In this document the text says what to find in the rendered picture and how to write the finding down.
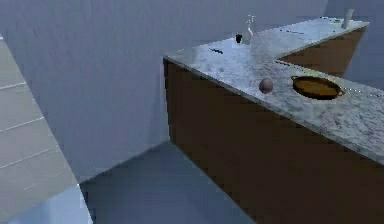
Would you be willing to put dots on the pale grey tall vase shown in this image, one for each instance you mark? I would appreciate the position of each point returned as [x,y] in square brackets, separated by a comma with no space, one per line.
[347,17]

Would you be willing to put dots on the clear glass bottle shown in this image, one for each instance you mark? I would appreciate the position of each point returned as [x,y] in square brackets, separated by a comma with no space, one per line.
[249,32]

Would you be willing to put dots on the pale grey panelled cabinet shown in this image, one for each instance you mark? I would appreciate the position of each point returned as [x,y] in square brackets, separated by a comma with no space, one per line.
[26,140]

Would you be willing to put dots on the small black cup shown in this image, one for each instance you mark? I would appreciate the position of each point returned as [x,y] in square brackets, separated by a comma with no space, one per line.
[238,38]

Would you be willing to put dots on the small black utensil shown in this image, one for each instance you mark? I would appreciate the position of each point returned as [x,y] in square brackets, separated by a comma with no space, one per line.
[216,51]

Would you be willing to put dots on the brown marble-topped kitchen counter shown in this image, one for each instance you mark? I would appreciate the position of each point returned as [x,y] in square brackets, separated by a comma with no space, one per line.
[253,156]

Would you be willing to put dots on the brown round pan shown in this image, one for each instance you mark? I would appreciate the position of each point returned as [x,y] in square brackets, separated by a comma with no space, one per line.
[315,87]

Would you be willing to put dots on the pinkish grey egg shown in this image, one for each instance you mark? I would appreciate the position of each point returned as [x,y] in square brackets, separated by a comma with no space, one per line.
[266,85]

